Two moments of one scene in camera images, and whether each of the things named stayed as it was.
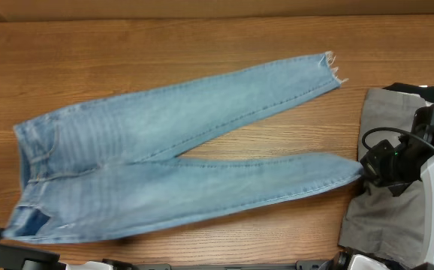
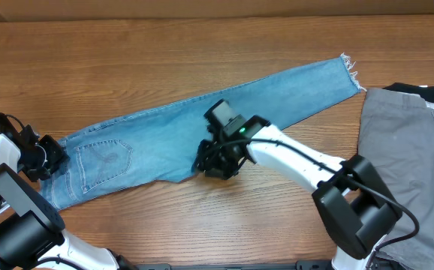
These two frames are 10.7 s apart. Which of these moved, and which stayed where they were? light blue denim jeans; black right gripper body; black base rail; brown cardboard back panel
Moved: light blue denim jeans; black right gripper body
Stayed: black base rail; brown cardboard back panel
